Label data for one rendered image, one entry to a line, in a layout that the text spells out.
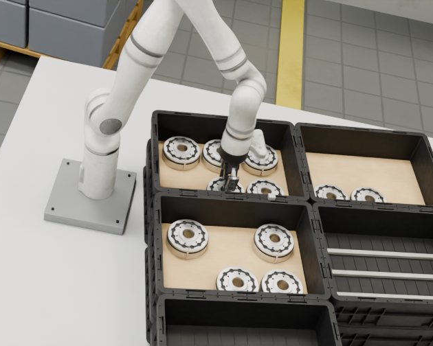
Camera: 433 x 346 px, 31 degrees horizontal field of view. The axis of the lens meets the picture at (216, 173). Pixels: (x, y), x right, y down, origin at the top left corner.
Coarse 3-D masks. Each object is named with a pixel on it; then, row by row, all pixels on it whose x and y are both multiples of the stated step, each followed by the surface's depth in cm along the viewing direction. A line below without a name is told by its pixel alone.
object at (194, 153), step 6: (174, 138) 212; (180, 138) 213; (186, 138) 213; (168, 144) 210; (192, 144) 212; (168, 150) 209; (192, 150) 210; (198, 150) 211; (168, 156) 207; (174, 156) 208; (180, 156) 208; (186, 156) 208; (192, 156) 209; (198, 156) 209; (180, 162) 207; (186, 162) 207
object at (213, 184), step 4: (212, 180) 204; (216, 180) 204; (220, 180) 205; (208, 184) 203; (212, 184) 203; (216, 184) 203; (240, 184) 205; (208, 188) 202; (212, 188) 202; (216, 188) 202; (236, 188) 203; (240, 188) 204; (244, 192) 203
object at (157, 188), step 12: (156, 120) 206; (264, 120) 214; (276, 120) 215; (156, 144) 199; (156, 156) 196; (300, 156) 207; (156, 168) 193; (300, 168) 203; (156, 180) 191; (300, 180) 201; (156, 192) 189; (180, 192) 189; (192, 192) 190; (204, 192) 191; (216, 192) 192; (228, 192) 192; (240, 192) 193
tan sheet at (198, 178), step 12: (204, 144) 218; (168, 168) 208; (192, 168) 210; (204, 168) 211; (240, 168) 213; (276, 168) 216; (168, 180) 205; (180, 180) 206; (192, 180) 207; (204, 180) 208; (240, 180) 210; (252, 180) 211; (276, 180) 213
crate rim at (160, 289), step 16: (160, 192) 188; (176, 192) 189; (160, 208) 185; (160, 224) 181; (160, 240) 178; (320, 256) 183; (160, 272) 171; (320, 272) 180; (160, 288) 168; (176, 288) 169
